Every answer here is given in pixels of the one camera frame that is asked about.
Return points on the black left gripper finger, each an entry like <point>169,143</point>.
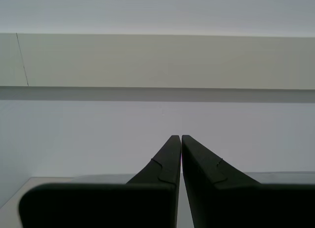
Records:
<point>246,205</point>
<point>110,205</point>

